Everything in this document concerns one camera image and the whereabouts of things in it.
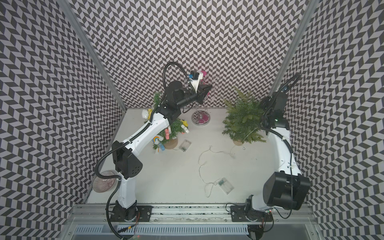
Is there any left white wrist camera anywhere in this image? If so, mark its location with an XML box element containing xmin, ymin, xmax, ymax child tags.
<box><xmin>188</xmin><ymin>71</ymin><xmax>206</xmax><ymax>93</ymax></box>

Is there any clear battery box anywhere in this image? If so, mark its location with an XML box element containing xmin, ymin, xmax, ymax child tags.
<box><xmin>179</xmin><ymin>140</ymin><xmax>192</xmax><ymax>153</ymax></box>

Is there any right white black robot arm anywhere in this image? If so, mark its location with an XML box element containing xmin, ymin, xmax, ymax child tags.
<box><xmin>244</xmin><ymin>74</ymin><xmax>311</xmax><ymax>222</ymax></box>

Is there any fairy light battery box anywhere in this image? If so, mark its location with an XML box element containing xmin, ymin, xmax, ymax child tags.
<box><xmin>217</xmin><ymin>178</ymin><xmax>234</xmax><ymax>195</ymax></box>

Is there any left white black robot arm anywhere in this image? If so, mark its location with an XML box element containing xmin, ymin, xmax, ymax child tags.
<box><xmin>95</xmin><ymin>62</ymin><xmax>213</xmax><ymax>223</ymax></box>

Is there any star cloud string light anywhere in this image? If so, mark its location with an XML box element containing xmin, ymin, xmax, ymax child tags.
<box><xmin>152</xmin><ymin>119</ymin><xmax>190</xmax><ymax>154</ymax></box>

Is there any left green christmas tree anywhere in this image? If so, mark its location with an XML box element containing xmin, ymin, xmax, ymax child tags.
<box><xmin>142</xmin><ymin>92</ymin><xmax>189</xmax><ymax>154</ymax></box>

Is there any thin wire fairy light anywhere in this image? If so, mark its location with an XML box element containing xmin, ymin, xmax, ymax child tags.
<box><xmin>198</xmin><ymin>129</ymin><xmax>256</xmax><ymax>198</ymax></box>

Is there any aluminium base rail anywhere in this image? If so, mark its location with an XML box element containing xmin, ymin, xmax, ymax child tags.
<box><xmin>59</xmin><ymin>204</ymin><xmax>323</xmax><ymax>240</ymax></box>

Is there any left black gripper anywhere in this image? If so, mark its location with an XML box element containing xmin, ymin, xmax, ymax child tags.
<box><xmin>175</xmin><ymin>83</ymin><xmax>212</xmax><ymax>109</ymax></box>

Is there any right green fern tree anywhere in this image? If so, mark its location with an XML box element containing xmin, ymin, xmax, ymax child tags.
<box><xmin>222</xmin><ymin>87</ymin><xmax>266</xmax><ymax>144</ymax></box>

